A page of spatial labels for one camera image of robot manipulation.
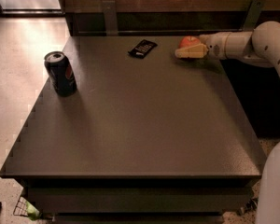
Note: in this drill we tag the left metal bracket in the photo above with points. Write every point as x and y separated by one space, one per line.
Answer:
110 16

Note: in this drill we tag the red apple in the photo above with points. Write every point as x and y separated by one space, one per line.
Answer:
189 41

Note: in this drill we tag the right metal bracket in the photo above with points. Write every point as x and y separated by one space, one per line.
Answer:
252 15

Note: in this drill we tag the metal bracket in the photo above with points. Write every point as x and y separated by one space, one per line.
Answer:
110 16
252 15

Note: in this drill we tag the dark pepsi can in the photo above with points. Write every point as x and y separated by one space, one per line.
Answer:
60 73

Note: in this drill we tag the wire basket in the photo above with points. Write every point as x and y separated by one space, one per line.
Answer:
20 209

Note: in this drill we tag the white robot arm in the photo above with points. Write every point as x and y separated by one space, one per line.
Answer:
261 48

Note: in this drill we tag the black snack bar packet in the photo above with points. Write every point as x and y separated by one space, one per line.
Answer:
142 49

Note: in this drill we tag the green object in basket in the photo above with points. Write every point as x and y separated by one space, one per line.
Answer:
32 213

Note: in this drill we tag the black white striped object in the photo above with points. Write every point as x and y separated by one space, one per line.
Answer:
250 206

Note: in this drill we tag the dark drawer cabinet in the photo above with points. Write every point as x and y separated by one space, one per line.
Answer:
137 205

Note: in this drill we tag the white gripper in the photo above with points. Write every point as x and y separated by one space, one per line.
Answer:
215 48

